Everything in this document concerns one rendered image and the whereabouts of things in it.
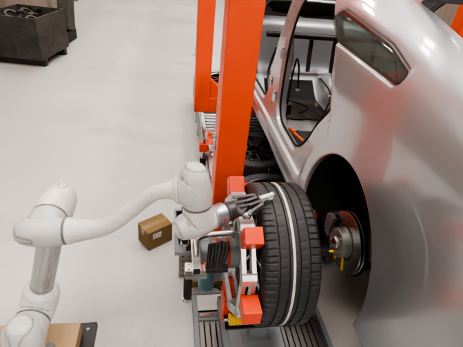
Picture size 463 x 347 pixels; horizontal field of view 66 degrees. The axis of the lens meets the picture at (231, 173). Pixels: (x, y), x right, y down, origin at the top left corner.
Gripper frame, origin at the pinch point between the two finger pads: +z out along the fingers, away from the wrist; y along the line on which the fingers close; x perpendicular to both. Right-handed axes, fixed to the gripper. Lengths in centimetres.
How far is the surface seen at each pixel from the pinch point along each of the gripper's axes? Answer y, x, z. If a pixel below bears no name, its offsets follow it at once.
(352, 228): 17, -23, 45
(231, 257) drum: -0.5, -31.2, -13.5
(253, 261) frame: 14.7, -16.4, -14.5
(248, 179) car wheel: -92, -78, 67
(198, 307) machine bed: -30, -114, -10
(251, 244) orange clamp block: 14.3, -5.3, -17.1
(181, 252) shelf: -49, -78, -13
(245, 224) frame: 3.4, -6.9, -11.9
